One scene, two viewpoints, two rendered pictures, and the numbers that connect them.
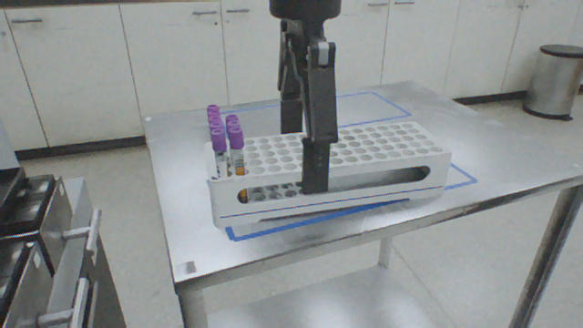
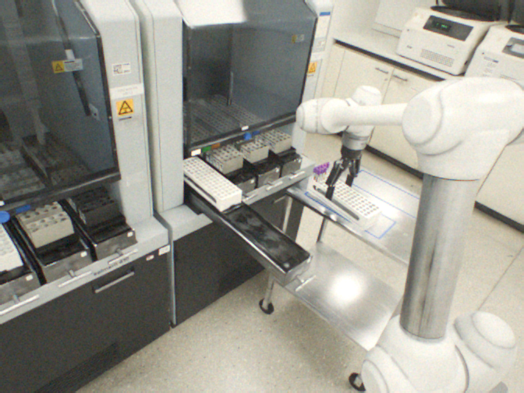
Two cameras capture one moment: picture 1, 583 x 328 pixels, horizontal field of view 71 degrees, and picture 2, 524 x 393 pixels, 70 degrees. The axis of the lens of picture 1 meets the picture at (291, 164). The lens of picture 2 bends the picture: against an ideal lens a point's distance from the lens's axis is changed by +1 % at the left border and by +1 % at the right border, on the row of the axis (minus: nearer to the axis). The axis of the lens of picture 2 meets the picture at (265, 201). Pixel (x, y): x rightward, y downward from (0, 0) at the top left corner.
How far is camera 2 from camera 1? 1.15 m
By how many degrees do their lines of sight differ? 48
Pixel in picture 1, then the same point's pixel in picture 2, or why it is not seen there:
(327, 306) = (364, 282)
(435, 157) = (361, 215)
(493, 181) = (382, 242)
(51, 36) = (405, 90)
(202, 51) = not seen: hidden behind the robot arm
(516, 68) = not seen: outside the picture
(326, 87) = (334, 172)
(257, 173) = (321, 185)
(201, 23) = not seen: hidden behind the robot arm
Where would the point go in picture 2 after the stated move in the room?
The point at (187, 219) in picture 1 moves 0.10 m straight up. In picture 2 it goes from (305, 184) to (309, 164)
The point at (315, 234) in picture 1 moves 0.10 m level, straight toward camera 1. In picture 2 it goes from (318, 207) to (295, 211)
